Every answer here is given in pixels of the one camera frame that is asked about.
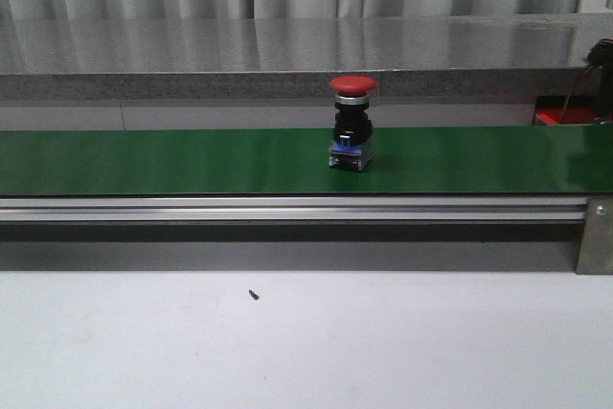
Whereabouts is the small black screw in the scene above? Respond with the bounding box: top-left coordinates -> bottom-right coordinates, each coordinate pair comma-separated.
248,289 -> 261,301

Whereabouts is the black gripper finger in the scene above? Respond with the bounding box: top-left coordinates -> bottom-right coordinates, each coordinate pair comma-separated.
587,39 -> 613,118

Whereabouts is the green conveyor belt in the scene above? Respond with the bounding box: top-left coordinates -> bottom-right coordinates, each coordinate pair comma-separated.
1,125 -> 612,196

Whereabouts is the aluminium conveyor frame rail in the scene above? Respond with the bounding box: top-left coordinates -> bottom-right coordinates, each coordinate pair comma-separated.
1,195 -> 588,223

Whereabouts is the red black wire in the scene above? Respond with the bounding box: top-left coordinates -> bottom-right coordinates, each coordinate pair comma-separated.
558,37 -> 613,125

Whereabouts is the grey stone counter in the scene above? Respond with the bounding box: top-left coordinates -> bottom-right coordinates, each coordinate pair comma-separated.
1,13 -> 612,101

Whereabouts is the red push button blue base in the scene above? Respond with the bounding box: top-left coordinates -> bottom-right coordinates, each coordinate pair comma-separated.
329,75 -> 376,171

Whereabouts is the steel conveyor support bracket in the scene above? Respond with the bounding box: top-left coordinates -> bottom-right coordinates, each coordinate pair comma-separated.
576,195 -> 613,275

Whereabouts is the red plastic tray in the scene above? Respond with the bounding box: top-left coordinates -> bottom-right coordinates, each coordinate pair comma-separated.
533,96 -> 612,125

